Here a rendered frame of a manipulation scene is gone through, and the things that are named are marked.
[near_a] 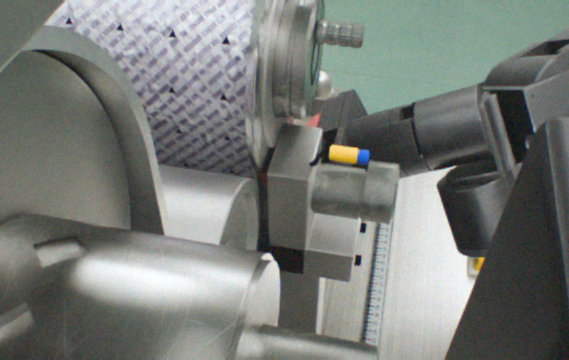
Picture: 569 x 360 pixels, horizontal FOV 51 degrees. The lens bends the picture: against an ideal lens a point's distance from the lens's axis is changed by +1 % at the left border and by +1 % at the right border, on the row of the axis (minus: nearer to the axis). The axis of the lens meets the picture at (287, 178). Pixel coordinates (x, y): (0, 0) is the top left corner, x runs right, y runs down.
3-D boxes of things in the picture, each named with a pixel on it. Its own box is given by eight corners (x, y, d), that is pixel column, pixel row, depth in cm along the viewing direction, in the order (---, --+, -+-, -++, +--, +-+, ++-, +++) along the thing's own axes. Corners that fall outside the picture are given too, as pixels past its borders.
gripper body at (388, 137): (363, 144, 56) (441, 124, 53) (349, 227, 49) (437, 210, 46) (333, 92, 52) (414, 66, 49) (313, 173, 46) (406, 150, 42)
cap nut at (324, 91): (332, 116, 67) (334, 84, 64) (300, 112, 67) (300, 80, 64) (337, 96, 69) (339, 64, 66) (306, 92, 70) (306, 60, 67)
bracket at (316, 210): (339, 406, 58) (371, 190, 35) (273, 392, 58) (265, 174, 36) (346, 358, 61) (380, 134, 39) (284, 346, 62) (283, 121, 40)
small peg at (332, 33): (360, 53, 35) (362, 33, 34) (313, 48, 35) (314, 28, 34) (363, 39, 36) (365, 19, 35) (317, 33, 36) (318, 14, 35)
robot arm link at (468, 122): (495, 72, 46) (488, 89, 41) (518, 154, 48) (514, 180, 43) (409, 97, 50) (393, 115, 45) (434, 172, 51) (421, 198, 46)
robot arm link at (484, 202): (514, 65, 52) (588, 61, 44) (548, 186, 54) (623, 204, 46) (392, 117, 50) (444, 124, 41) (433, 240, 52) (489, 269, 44)
